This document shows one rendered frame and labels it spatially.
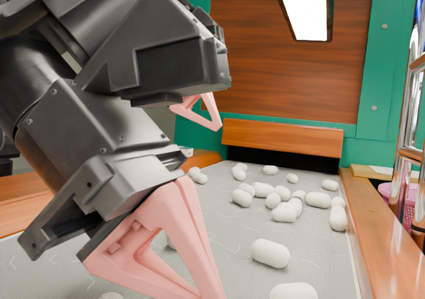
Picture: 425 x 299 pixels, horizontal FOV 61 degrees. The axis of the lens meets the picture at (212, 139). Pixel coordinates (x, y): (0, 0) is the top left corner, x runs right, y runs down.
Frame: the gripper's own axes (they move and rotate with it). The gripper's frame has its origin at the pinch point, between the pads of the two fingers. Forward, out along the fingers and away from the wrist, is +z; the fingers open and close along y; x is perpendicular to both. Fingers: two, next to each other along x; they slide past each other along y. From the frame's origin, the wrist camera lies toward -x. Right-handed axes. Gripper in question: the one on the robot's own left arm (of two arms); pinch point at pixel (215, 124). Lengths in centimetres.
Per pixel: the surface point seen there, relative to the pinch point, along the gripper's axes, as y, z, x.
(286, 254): -22.1, 17.1, -1.9
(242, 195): -3.2, 10.7, 3.2
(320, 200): 3.9, 18.9, -3.4
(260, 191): 4.3, 12.1, 2.7
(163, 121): 118, -46, 46
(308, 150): 38.6, 12.6, -4.4
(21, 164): 116, -89, 129
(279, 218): -7.8, 15.9, 0.2
